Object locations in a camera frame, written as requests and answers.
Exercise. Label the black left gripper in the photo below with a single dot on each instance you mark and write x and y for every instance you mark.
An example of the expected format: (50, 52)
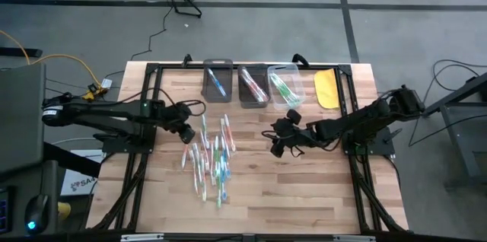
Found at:
(179, 118)

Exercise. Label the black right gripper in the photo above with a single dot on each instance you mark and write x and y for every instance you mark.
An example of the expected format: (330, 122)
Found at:
(293, 135)

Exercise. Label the blue toothbrush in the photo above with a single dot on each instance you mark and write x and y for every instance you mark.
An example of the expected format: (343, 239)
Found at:
(217, 82)
(223, 186)
(227, 166)

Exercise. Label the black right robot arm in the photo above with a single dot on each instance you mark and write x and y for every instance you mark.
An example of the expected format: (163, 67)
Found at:
(361, 120)

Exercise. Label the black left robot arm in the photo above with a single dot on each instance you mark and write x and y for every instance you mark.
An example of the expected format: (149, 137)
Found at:
(95, 112)

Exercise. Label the clear plastic bin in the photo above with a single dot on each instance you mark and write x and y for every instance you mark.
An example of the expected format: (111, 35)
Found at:
(293, 78)

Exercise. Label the yellow cloth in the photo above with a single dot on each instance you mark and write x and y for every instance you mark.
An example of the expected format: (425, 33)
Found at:
(327, 88)

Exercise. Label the black curved hook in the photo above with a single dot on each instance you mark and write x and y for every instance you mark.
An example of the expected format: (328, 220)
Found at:
(186, 59)
(300, 59)

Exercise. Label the white power adapter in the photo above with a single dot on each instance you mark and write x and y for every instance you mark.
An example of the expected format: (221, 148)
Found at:
(106, 83)

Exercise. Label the yellow black power plug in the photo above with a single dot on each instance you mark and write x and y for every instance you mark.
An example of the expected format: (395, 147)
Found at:
(91, 91)

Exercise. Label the white printed sign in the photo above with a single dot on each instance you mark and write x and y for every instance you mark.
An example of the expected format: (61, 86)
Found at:
(81, 183)

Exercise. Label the small yellow object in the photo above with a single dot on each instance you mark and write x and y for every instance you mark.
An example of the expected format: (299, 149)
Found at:
(64, 211)

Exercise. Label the grey metal desk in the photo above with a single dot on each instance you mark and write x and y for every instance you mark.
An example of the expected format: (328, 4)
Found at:
(460, 120)

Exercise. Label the black computer mouse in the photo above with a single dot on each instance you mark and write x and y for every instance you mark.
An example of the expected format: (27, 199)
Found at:
(37, 213)

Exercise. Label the black flat bar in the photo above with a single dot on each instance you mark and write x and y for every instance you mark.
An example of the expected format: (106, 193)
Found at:
(19, 52)

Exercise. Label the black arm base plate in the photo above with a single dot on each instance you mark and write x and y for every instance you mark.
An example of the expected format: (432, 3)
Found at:
(127, 146)
(369, 148)

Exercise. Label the silver metal bracket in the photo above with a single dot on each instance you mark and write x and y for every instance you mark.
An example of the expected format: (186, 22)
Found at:
(354, 238)
(141, 237)

